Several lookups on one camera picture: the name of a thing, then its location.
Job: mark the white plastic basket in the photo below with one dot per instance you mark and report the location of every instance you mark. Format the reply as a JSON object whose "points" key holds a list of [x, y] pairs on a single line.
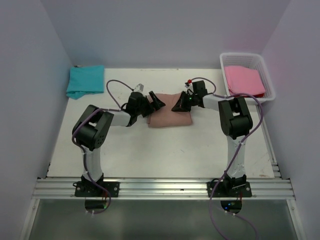
{"points": [[251, 61]]}

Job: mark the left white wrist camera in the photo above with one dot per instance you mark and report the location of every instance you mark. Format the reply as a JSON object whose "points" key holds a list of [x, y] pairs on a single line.
{"points": [[139, 88]]}

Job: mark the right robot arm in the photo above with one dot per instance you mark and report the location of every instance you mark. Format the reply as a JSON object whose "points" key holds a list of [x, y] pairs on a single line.
{"points": [[236, 123]]}

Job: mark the folded pink t-shirt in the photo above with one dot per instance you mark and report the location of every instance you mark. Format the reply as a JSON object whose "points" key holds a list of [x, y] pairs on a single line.
{"points": [[241, 79]]}

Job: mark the folded teal t-shirt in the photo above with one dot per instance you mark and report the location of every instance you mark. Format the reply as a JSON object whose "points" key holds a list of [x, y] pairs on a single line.
{"points": [[85, 80]]}

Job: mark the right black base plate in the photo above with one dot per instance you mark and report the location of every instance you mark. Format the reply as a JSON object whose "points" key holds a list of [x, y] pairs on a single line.
{"points": [[221, 191]]}

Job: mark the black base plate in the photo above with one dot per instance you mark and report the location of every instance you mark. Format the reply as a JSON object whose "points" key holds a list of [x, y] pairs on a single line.
{"points": [[221, 191], [107, 189]]}

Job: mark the red t-shirt in basket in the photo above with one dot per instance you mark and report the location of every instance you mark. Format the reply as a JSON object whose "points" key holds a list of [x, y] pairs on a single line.
{"points": [[258, 95]]}

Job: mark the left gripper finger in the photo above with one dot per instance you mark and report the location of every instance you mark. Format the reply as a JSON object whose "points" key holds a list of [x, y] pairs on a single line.
{"points": [[156, 103], [150, 109]]}

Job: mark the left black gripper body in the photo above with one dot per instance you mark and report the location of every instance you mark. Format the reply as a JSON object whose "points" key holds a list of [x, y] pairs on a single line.
{"points": [[144, 108]]}

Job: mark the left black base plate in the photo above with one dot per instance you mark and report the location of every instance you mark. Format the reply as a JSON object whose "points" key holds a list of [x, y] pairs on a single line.
{"points": [[107, 189]]}

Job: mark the dusty pink printed t-shirt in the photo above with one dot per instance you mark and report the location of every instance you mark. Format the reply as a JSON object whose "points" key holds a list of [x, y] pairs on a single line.
{"points": [[165, 117]]}

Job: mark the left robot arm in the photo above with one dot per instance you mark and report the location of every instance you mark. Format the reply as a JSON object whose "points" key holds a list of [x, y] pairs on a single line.
{"points": [[90, 131]]}

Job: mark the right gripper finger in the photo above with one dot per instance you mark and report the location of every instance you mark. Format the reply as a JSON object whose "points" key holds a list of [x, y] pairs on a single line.
{"points": [[176, 107], [186, 105]]}

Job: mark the aluminium mounting rail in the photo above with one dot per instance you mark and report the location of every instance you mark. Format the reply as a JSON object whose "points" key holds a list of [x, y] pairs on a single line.
{"points": [[163, 188]]}

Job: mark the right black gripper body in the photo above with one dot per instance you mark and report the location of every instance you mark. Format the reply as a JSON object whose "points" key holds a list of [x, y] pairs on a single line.
{"points": [[192, 98]]}

